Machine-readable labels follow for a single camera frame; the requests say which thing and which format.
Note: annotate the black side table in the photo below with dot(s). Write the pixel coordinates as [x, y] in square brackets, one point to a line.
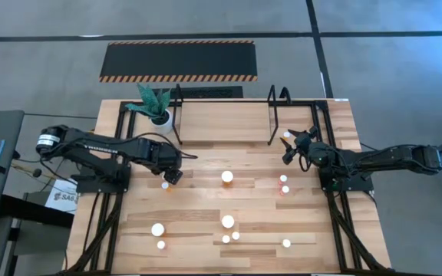
[33, 211]

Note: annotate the black round knob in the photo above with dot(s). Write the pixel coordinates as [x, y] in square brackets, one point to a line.
[37, 173]

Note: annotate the black hazard-striped floor mat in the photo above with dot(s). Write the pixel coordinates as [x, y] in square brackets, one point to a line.
[179, 61]

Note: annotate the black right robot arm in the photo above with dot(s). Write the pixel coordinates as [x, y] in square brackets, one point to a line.
[390, 155]

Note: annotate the potted snake plant white pot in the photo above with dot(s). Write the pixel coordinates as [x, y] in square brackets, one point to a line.
[162, 127]

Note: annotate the small orange pill bottle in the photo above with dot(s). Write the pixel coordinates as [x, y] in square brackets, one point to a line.
[235, 235]
[286, 135]
[165, 185]

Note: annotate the large orange pill bottle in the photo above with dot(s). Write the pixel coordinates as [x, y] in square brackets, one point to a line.
[227, 176]
[157, 229]
[228, 221]

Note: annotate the white printed paper sheet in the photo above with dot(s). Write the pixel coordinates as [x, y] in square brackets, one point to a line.
[61, 199]

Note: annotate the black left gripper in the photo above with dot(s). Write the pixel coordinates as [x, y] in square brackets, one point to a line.
[173, 176]

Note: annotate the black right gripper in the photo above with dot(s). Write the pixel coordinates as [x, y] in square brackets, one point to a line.
[305, 147]

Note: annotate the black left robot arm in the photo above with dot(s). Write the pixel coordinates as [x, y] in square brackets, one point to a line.
[90, 147]

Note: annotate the small pink pill bottle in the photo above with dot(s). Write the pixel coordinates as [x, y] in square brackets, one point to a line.
[285, 189]
[283, 178]
[160, 244]

